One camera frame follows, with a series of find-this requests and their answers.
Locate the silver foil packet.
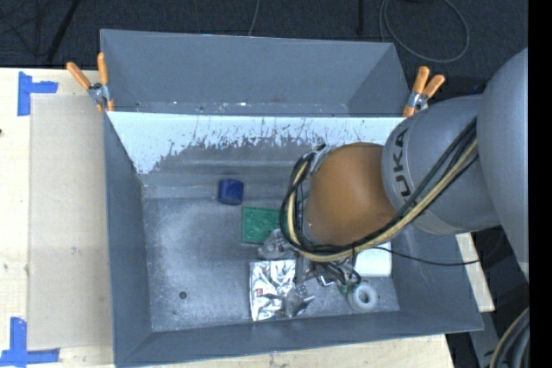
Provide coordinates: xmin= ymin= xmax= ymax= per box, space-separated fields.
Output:
xmin=248 ymin=257 xmax=308 ymax=322

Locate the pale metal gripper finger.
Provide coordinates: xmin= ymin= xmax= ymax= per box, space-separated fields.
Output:
xmin=282 ymin=290 xmax=302 ymax=319
xmin=299 ymin=289 xmax=317 ymax=312

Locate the blue cup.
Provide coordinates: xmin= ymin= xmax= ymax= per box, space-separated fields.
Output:
xmin=216 ymin=178 xmax=246 ymax=206

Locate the pale cardboard board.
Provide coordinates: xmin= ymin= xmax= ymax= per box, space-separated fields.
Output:
xmin=26 ymin=93 xmax=115 ymax=352

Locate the dark green flat block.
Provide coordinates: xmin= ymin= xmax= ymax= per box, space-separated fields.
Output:
xmin=239 ymin=205 xmax=281 ymax=246

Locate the grey metal bin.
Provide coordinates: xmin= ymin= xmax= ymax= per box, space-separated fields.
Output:
xmin=98 ymin=28 xmax=485 ymax=368

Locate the white tape ring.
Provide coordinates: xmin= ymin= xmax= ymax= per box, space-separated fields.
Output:
xmin=347 ymin=280 xmax=379 ymax=314

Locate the white box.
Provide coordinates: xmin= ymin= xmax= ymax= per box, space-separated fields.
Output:
xmin=354 ymin=241 xmax=392 ymax=278

